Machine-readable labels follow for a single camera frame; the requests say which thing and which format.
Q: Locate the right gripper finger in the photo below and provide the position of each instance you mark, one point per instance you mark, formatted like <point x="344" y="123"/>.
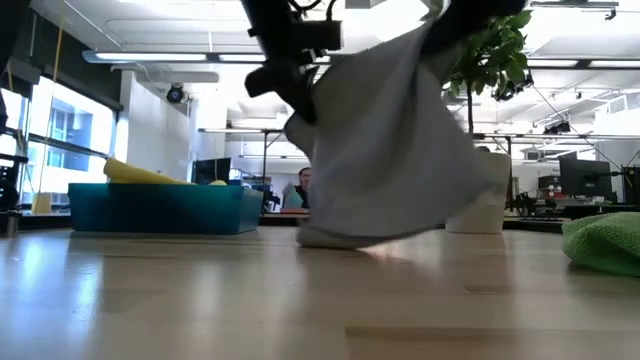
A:
<point x="440" y="39"/>

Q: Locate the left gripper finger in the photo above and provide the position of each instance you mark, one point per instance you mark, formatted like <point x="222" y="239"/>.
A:
<point x="304" y="97"/>

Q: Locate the grey microfiber towel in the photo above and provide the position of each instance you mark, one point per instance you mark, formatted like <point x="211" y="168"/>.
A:
<point x="390" y="150"/>

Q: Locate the yellow microfiber towel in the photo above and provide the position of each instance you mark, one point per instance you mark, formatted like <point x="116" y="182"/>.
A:
<point x="130" y="175"/>

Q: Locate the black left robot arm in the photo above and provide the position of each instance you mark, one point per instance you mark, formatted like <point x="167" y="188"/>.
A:
<point x="270" y="12"/>

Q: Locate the green microfiber towel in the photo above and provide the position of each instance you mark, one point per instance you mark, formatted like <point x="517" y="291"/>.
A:
<point x="605" y="242"/>

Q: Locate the green leafy plant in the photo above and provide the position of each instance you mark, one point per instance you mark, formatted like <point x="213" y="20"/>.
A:
<point x="495" y="55"/>

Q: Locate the ceiling light bar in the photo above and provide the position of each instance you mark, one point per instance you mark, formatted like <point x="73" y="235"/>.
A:
<point x="560" y="63"/>
<point x="150" y="56"/>

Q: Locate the person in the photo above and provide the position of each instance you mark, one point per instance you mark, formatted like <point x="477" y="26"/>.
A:
<point x="304" y="192"/>

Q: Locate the black ceiling spotlight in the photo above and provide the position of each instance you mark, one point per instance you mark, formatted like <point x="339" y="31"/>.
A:
<point x="175" y="94"/>

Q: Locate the small black monitor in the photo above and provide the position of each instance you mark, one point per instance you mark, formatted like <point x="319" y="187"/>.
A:
<point x="212" y="172"/>

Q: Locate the teal plastic bin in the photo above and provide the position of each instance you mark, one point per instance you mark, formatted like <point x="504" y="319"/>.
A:
<point x="165" y="210"/>

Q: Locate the white plant pot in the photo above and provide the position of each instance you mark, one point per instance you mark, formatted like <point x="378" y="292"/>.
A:
<point x="492" y="215"/>

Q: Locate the large black monitor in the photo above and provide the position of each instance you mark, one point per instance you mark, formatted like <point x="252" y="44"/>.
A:
<point x="585" y="177"/>

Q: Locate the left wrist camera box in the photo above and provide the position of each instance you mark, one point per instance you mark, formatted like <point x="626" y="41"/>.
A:
<point x="317" y="35"/>

